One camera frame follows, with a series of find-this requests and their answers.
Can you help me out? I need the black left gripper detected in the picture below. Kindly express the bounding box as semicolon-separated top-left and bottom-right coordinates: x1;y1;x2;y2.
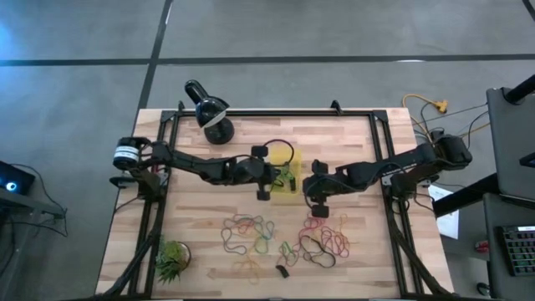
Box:
241;145;287;202

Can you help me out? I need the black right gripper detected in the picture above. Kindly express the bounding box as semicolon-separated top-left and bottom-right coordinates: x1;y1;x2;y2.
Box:
302;160;344;218

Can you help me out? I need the large black rubber band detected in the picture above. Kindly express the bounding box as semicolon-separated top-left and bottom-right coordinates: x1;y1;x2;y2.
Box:
299;235;337;269

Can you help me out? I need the dark brown rubber band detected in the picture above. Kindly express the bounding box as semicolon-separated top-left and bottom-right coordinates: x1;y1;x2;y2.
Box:
220;227;249;257

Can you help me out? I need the yellow plastic bin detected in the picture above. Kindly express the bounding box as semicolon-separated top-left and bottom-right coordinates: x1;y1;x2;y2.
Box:
267;146;303;206

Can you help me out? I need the black desk lamp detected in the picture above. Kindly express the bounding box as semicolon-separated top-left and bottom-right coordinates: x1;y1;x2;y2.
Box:
183;79;236;146

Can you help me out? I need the white paper sheet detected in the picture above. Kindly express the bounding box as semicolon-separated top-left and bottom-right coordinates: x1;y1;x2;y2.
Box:
428;183;460;240

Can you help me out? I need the green potted succulent plant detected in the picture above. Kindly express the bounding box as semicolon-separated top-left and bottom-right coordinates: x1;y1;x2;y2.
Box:
154;239;193;286

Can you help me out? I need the black cart beam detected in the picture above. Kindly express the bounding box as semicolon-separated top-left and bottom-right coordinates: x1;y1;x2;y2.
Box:
432;173;501;218

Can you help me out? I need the dark grey desk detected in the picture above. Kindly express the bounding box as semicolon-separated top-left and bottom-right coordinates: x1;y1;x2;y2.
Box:
483;194;535;300

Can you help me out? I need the grey cart top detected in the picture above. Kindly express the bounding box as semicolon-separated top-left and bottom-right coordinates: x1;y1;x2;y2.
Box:
486;86;535;202

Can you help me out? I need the black keyboard with lit keys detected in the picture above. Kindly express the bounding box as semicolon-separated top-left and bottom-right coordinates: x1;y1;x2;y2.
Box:
496;225;535;277

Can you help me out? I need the black pole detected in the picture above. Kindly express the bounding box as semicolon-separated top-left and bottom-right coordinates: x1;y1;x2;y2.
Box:
503;74;535;105

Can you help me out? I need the grey side stand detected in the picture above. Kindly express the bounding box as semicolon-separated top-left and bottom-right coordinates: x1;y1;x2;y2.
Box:
0;192;69;235

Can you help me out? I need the black device with blue light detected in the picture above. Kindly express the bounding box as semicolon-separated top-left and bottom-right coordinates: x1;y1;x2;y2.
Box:
0;161;37;196

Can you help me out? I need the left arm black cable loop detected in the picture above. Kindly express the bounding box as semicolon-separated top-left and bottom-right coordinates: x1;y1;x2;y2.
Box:
262;138;296;167

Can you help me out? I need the black aluminium table frame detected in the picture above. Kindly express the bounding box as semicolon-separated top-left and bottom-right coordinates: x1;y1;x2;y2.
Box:
94;99;457;300

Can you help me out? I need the black floor cable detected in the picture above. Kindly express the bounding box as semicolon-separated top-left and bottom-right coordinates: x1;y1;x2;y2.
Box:
411;102;490;151

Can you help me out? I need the yellow extension cord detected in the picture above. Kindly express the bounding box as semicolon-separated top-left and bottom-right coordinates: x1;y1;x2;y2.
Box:
401;94;451;143

